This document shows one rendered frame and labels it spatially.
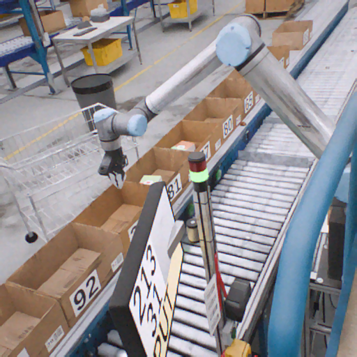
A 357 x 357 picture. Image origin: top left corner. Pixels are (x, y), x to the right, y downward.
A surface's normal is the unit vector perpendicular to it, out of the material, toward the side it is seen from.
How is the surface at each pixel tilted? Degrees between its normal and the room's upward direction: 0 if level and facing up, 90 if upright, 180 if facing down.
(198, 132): 89
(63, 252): 89
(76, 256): 1
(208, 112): 90
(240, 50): 84
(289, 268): 46
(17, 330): 1
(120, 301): 4
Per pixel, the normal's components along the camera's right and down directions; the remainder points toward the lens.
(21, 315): -0.14, -0.84
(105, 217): 0.87, 0.13
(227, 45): -0.47, 0.44
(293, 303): 0.02, -0.13
